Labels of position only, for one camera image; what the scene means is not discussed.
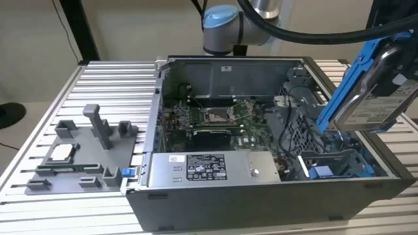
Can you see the hard disk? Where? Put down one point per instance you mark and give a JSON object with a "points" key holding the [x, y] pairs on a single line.
{"points": [[366, 115]]}

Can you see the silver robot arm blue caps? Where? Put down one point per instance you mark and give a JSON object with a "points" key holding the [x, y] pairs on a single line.
{"points": [[224, 36]]}

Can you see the grey perforated disk bay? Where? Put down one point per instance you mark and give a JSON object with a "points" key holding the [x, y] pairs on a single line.
{"points": [[303, 102]]}

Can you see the green motherboard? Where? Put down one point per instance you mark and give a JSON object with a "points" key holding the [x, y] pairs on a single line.
{"points": [[251, 137]]}

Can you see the silver power supply with label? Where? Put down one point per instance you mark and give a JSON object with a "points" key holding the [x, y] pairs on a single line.
{"points": [[260, 159]]}

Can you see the CPU socket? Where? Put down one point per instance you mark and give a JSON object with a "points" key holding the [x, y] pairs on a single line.
{"points": [[216, 116]]}

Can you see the black PC case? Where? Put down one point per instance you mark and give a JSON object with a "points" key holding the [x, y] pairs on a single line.
{"points": [[228, 208]]}

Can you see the blue plastic latch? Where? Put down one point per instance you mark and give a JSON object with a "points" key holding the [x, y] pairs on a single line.
{"points": [[128, 172]]}

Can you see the grey parts rack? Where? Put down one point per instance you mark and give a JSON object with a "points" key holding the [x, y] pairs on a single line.
{"points": [[84, 151]]}

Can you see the silver CPU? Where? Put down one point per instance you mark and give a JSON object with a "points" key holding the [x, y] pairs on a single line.
{"points": [[61, 151]]}

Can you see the green RAM stick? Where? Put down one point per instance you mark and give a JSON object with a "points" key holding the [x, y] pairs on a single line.
{"points": [[65, 167]]}

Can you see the black round stand base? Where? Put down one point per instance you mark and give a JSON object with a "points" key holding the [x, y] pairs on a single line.
{"points": [[11, 115]]}

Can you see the black upright frame post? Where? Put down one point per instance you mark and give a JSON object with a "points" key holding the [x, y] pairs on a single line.
{"points": [[81, 31]]}

